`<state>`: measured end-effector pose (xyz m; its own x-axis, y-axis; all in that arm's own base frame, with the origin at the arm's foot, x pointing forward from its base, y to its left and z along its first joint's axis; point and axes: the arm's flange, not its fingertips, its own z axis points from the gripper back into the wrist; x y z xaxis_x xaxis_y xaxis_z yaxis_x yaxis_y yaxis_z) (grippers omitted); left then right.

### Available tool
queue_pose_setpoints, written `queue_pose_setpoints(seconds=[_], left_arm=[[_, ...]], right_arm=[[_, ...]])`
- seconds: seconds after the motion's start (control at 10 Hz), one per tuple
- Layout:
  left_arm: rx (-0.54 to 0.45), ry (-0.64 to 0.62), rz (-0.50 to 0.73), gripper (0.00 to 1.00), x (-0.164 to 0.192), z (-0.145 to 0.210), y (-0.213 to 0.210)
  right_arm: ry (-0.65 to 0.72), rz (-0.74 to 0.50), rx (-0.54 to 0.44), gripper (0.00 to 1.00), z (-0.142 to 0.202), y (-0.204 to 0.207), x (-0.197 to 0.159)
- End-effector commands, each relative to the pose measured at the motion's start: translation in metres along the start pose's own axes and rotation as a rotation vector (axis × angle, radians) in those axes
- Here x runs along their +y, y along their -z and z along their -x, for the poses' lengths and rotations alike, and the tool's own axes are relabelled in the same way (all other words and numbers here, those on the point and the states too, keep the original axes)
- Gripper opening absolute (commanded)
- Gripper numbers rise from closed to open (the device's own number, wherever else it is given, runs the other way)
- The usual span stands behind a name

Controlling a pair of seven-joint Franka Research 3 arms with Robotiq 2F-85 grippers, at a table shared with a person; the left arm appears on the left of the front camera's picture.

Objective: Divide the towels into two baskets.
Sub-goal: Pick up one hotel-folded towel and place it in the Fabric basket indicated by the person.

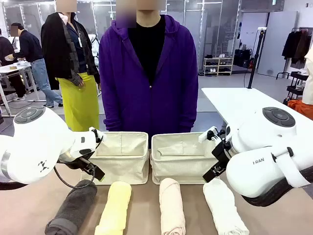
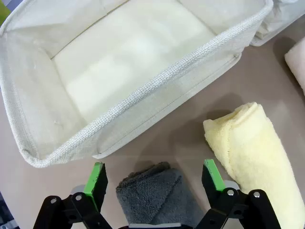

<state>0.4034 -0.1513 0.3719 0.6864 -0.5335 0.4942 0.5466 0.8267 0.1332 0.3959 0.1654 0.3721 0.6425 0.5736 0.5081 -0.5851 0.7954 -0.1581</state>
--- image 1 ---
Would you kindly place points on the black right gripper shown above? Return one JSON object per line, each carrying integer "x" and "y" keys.
{"x": 221, "y": 153}

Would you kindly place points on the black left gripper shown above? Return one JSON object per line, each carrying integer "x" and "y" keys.
{"x": 79, "y": 163}

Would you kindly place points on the white towel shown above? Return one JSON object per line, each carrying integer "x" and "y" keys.
{"x": 222, "y": 208}

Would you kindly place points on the grey towel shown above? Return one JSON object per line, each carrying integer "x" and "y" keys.
{"x": 71, "y": 208}

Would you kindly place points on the beige towel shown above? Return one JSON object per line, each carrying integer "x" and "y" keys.
{"x": 171, "y": 208}

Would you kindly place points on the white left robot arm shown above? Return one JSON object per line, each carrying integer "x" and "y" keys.
{"x": 36, "y": 142}

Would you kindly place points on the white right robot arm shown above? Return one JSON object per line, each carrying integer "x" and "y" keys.
{"x": 256, "y": 171}

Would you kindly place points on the yellow skirt person right hand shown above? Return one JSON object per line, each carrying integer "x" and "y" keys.
{"x": 80, "y": 82}

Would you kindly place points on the cream fabric basket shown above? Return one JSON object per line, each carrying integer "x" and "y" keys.
{"x": 122, "y": 164}
{"x": 181, "y": 166}

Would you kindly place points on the yellow rolled towel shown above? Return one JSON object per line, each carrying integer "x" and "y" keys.
{"x": 115, "y": 210}

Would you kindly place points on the person in yellow skirt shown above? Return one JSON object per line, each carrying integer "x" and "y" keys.
{"x": 78, "y": 105}

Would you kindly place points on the white side table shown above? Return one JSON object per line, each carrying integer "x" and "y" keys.
{"x": 244, "y": 100}

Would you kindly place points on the person in purple hoodie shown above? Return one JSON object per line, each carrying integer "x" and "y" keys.
{"x": 146, "y": 102}

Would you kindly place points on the wooden shoe rack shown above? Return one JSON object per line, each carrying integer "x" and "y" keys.
{"x": 217, "y": 66}

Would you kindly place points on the black bags pile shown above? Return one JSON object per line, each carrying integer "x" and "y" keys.
{"x": 242, "y": 58}

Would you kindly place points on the black utility cart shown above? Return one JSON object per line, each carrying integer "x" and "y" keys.
{"x": 297, "y": 85}

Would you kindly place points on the white background desk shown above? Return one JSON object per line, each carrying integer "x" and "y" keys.
{"x": 17, "y": 68}

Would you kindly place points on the person in navy sweater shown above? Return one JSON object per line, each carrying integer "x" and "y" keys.
{"x": 31, "y": 49}

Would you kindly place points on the person in black clothes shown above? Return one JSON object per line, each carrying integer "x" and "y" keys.
{"x": 7, "y": 51}

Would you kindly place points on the clothes rack with coats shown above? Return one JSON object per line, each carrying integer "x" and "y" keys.
{"x": 297, "y": 46}

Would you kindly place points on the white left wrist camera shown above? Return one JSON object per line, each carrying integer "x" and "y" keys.
{"x": 97, "y": 137}

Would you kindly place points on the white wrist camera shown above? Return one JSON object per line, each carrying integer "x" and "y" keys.
{"x": 206, "y": 135}
{"x": 97, "y": 137}

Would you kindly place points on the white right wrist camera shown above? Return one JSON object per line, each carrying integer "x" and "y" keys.
{"x": 206, "y": 135}

